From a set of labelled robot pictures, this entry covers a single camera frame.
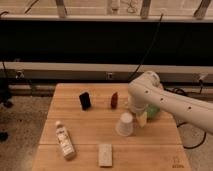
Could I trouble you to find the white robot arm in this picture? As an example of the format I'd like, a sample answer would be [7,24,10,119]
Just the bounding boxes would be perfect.
[128,71,213,135]

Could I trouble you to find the black eraser block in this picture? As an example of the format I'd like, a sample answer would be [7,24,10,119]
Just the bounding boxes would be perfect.
[79,92,91,110]

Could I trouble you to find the green bowl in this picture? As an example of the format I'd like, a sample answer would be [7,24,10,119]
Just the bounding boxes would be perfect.
[146,105,160,119]

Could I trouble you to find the dark red small object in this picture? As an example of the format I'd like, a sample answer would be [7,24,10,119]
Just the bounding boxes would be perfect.
[111,92,118,109]

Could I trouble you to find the white rectangular sponge block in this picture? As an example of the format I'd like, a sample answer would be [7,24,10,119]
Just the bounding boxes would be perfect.
[98,144,113,167]

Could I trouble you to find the white plastic bottle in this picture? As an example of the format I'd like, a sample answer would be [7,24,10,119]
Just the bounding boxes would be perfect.
[55,121,75,160]

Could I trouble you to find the black chair base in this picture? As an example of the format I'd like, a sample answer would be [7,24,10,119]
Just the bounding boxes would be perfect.
[0,79,13,142]

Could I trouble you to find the black floor cables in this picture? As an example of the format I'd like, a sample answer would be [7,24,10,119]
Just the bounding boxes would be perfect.
[165,87,208,150]

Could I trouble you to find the black hanging cable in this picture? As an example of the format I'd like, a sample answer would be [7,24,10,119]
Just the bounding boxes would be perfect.
[128,13,164,82]

